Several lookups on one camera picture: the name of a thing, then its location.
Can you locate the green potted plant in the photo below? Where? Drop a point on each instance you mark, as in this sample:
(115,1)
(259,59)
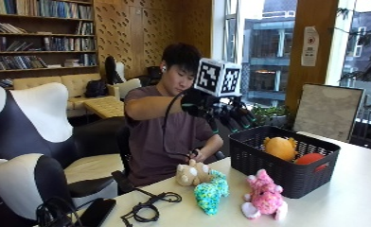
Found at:
(271,113)

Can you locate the white marker cube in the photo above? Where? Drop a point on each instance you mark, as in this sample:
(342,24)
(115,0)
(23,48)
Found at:
(216,77)

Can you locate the orange plush toy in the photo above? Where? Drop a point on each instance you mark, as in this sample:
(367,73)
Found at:
(280,147)

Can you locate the the person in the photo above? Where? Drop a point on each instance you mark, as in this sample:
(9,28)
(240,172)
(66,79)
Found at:
(161,138)

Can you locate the beige plush toy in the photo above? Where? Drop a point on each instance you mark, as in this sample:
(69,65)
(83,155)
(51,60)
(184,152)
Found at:
(190,174)

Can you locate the red ball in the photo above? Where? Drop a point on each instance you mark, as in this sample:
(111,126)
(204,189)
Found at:
(308,158)

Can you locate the black plastic basket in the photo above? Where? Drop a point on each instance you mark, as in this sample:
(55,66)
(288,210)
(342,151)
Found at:
(278,178)

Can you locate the grey framed board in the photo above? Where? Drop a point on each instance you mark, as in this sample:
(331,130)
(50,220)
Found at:
(328,110)

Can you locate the white earbud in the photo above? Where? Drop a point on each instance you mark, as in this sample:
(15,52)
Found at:
(163,68)

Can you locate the teal spotted plush toy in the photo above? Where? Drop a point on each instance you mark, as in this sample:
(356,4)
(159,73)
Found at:
(208,194)

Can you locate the pink plush toy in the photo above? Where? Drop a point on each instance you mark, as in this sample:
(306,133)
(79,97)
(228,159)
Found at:
(264,195)

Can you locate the black seat of person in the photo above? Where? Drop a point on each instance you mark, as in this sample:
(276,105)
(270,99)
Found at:
(125,151)

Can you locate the white paper notice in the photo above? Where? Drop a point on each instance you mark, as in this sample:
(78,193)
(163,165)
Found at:
(310,47)

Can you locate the yellow tufted ottoman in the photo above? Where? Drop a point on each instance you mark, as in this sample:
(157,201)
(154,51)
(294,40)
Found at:
(106,108)

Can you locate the black backpack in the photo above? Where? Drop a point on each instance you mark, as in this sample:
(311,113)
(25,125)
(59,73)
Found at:
(95,89)

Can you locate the beige tufted sofa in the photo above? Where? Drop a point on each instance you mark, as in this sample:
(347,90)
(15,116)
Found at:
(74,83)

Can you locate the wooden bookshelf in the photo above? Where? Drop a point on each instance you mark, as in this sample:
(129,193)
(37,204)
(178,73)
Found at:
(94,38)

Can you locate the black smartphone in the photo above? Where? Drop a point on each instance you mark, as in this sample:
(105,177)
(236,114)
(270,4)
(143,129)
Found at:
(97,213)

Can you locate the large black white armchair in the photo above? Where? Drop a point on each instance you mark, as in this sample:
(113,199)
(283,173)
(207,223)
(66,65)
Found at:
(26,126)

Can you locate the rows of books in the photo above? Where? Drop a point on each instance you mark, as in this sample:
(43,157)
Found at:
(26,61)

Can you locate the small black white armchair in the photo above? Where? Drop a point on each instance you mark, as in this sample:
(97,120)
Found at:
(13,186)

